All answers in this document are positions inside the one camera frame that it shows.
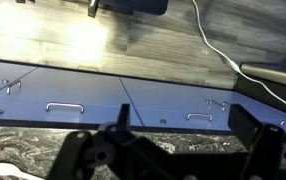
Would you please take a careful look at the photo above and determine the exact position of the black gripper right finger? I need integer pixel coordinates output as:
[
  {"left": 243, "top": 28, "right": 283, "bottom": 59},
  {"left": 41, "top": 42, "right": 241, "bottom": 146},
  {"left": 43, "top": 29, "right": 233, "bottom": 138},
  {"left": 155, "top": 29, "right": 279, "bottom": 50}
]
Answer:
[{"left": 228, "top": 103, "right": 286, "bottom": 180}]

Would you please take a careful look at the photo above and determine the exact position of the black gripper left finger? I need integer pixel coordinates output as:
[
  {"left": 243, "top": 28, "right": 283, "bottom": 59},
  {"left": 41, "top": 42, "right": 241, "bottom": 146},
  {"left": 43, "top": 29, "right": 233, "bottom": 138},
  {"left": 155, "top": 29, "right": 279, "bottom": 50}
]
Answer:
[{"left": 46, "top": 103, "right": 184, "bottom": 180}]

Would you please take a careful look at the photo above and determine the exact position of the white plastic spoon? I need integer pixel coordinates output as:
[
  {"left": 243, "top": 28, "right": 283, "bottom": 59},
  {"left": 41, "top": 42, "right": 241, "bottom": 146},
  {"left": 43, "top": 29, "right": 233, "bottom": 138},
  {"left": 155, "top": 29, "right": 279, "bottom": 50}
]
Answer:
[{"left": 0, "top": 161, "right": 37, "bottom": 180}]

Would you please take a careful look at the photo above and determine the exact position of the blue cabinet front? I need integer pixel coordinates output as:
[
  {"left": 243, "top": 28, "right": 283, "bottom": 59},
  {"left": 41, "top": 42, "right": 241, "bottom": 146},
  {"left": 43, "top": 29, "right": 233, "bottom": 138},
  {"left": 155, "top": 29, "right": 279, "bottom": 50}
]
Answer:
[
  {"left": 119, "top": 77, "right": 237, "bottom": 132},
  {"left": 0, "top": 66, "right": 143, "bottom": 128},
  {"left": 237, "top": 92, "right": 286, "bottom": 135},
  {"left": 0, "top": 59, "right": 38, "bottom": 99}
]

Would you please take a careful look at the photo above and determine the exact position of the black refrigerator silver edge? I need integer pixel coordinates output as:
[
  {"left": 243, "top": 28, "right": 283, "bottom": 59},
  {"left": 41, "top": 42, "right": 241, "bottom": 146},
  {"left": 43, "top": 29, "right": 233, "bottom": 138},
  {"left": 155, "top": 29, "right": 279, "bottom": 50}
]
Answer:
[{"left": 232, "top": 61, "right": 286, "bottom": 117}]

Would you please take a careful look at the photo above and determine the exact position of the white hanging floor cable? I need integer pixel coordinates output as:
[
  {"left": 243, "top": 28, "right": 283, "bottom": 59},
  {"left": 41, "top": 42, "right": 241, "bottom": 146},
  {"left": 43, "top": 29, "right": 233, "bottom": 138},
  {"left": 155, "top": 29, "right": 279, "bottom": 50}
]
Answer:
[{"left": 191, "top": 0, "right": 286, "bottom": 115}]

